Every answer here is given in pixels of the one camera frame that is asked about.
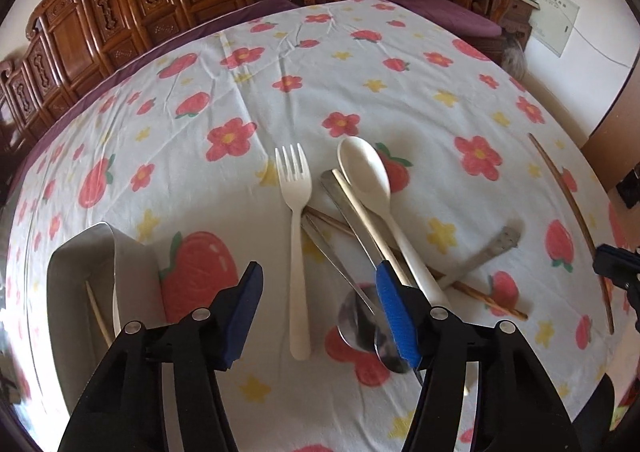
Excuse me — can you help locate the brown wooden chopstick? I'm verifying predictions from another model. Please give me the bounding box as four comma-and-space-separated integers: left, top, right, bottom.
528, 133, 616, 335
304, 205, 529, 322

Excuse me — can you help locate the grey utensil box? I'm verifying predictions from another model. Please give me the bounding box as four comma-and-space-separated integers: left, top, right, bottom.
46, 222, 166, 383

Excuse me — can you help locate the grey plastic bag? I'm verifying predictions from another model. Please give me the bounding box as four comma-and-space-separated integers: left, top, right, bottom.
500, 30, 530, 80

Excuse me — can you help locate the cream plastic spoon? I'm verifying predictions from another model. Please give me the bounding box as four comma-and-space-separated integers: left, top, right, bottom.
336, 136, 453, 313

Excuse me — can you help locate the thin steel chopstick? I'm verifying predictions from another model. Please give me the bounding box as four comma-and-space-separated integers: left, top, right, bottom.
300, 215, 381, 318
301, 216, 425, 387

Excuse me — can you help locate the brown wooden door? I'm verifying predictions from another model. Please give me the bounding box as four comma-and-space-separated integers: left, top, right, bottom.
582, 82, 640, 193

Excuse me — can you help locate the thin wall cable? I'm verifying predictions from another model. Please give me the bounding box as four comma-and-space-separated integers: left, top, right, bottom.
570, 25, 635, 69

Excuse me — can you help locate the long purple bench cushion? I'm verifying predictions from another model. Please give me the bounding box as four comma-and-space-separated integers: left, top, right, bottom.
10, 0, 301, 168

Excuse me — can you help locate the plain steel spoon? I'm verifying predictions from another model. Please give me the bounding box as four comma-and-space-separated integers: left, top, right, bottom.
320, 169, 417, 375

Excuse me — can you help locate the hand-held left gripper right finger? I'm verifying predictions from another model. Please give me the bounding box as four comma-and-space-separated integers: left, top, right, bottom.
376, 261, 583, 452

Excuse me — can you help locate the white plastic fork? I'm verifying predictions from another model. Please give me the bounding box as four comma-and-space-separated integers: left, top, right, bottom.
275, 143, 313, 361

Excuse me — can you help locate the steel spoon with smiley handle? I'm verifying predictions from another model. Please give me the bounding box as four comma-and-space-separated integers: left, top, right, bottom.
337, 226, 521, 354

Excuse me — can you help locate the purple sofa cushion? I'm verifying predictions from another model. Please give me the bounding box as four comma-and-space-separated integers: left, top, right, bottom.
389, 0, 503, 39

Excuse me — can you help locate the floral strawberry tablecloth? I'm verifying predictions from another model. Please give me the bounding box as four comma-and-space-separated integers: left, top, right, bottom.
5, 0, 636, 452

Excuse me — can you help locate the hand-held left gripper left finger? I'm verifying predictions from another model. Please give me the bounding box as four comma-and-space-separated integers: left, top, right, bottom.
57, 261, 263, 452

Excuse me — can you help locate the white electrical panel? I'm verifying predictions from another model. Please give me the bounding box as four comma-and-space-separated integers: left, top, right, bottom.
529, 0, 581, 58

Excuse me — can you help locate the pale bamboo chopstick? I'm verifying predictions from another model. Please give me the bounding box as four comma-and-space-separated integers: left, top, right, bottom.
84, 281, 115, 349

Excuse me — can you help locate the flat-handled steel utensil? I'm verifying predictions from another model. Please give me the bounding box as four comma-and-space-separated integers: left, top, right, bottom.
330, 168, 421, 290

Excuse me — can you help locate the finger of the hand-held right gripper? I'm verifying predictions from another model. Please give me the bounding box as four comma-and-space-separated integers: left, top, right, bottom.
592, 243, 640, 305

